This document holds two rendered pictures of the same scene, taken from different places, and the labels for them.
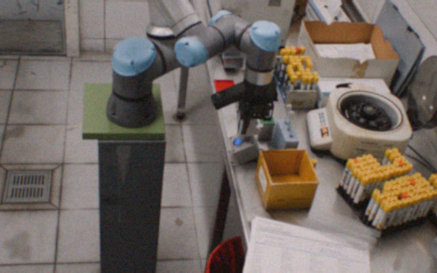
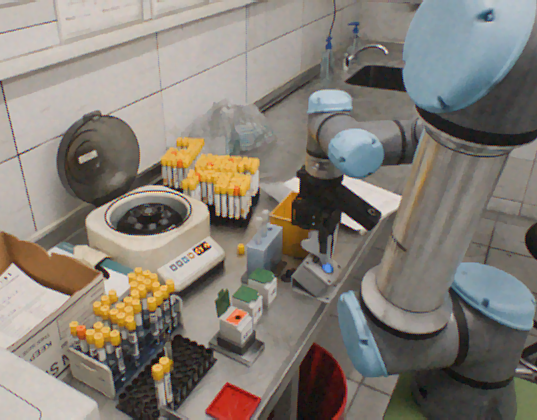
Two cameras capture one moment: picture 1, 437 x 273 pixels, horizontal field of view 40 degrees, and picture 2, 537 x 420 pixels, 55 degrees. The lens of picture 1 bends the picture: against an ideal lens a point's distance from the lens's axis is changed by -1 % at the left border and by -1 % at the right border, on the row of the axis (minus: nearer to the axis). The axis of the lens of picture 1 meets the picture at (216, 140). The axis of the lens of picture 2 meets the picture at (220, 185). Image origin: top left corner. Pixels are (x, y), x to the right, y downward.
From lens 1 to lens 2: 2.14 m
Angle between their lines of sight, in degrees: 100
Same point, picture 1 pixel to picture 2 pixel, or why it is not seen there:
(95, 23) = not seen: outside the picture
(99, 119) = (529, 407)
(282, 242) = not seen: hidden behind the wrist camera
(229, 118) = (283, 344)
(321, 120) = (185, 261)
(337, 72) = (78, 283)
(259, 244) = not seen: hidden behind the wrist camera
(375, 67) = (31, 254)
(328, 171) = (232, 241)
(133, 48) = (494, 283)
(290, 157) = (285, 228)
